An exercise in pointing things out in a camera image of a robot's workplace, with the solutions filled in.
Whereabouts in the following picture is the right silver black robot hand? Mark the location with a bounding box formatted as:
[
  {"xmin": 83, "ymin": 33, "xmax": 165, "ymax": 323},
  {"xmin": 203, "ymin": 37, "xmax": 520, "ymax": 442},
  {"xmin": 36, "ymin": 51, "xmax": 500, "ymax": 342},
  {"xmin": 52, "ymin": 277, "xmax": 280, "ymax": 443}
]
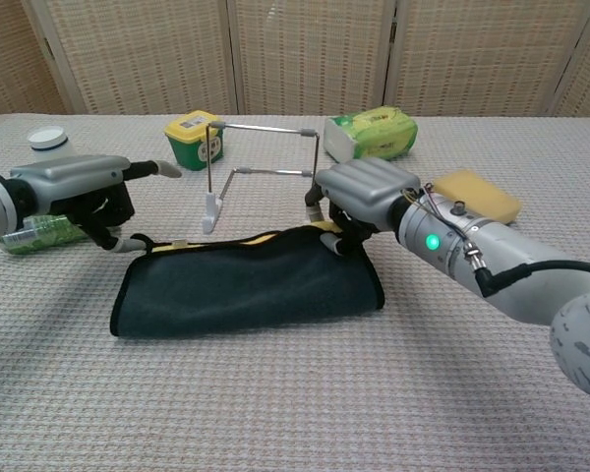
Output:
[{"xmin": 303, "ymin": 158, "xmax": 422, "ymax": 258}]

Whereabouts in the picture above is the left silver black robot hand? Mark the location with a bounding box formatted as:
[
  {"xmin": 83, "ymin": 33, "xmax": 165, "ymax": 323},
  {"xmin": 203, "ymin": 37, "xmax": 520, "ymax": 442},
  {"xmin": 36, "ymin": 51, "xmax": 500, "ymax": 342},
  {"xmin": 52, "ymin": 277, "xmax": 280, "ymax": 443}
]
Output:
[{"xmin": 8, "ymin": 154, "xmax": 183, "ymax": 256}]

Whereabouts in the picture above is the yellow cloth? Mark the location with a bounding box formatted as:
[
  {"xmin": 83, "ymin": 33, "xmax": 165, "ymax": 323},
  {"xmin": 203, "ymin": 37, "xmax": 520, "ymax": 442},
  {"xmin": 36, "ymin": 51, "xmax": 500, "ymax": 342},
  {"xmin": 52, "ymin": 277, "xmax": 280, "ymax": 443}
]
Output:
[{"xmin": 109, "ymin": 220, "xmax": 385, "ymax": 339}]

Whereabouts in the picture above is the white paper cup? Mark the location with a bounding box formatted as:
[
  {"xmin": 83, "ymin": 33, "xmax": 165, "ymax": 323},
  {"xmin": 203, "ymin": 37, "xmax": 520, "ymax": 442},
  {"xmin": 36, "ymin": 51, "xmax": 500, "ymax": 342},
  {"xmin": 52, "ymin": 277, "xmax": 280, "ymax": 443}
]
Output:
[{"xmin": 28, "ymin": 126, "xmax": 75, "ymax": 161}]

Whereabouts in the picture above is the green tissue pack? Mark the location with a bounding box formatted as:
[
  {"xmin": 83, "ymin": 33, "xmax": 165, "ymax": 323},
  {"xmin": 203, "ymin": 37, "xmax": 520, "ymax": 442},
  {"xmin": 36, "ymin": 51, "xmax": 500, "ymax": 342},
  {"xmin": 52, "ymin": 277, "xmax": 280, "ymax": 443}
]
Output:
[{"xmin": 323, "ymin": 103, "xmax": 419, "ymax": 164}]

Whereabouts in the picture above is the green drink can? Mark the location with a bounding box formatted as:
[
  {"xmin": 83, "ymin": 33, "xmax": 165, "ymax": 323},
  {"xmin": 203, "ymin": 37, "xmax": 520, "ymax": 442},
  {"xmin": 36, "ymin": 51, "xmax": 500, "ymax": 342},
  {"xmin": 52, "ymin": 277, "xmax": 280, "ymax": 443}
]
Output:
[{"xmin": 0, "ymin": 214, "xmax": 88, "ymax": 256}]

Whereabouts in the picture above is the yellow sponge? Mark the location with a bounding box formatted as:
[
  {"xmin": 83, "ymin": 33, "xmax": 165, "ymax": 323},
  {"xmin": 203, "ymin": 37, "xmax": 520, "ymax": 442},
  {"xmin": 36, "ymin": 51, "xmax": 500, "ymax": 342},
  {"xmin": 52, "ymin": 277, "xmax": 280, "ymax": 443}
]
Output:
[{"xmin": 432, "ymin": 169, "xmax": 524, "ymax": 225}]

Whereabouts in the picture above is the green tub with yellow lid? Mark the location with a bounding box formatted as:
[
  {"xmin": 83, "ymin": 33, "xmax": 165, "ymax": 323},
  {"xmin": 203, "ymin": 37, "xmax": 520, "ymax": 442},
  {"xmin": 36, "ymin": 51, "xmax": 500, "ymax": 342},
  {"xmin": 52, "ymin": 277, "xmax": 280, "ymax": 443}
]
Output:
[{"xmin": 163, "ymin": 110, "xmax": 226, "ymax": 172}]

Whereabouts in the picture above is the woven folding screen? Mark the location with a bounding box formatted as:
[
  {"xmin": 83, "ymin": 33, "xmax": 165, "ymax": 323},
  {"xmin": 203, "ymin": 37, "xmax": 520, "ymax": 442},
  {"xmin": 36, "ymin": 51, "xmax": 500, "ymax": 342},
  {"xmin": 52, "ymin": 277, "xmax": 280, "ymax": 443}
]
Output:
[{"xmin": 0, "ymin": 0, "xmax": 590, "ymax": 122}]

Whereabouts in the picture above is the beige woven tablecloth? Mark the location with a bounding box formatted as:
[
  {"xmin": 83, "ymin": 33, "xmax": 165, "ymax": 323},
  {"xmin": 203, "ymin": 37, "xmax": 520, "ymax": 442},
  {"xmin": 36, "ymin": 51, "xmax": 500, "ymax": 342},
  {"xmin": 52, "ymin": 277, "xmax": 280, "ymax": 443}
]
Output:
[{"xmin": 0, "ymin": 113, "xmax": 590, "ymax": 472}]

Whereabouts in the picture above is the metal wire rack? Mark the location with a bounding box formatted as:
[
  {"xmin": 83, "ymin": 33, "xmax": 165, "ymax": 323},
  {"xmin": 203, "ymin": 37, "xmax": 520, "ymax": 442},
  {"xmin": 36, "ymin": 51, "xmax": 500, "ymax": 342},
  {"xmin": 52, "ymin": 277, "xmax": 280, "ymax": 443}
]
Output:
[{"xmin": 201, "ymin": 121, "xmax": 322, "ymax": 235}]

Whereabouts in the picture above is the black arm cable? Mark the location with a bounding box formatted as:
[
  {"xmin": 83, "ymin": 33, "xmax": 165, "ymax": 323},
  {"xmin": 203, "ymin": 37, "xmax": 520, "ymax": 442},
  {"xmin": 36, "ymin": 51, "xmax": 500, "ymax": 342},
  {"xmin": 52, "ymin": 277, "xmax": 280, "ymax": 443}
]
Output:
[{"xmin": 464, "ymin": 243, "xmax": 590, "ymax": 297}]

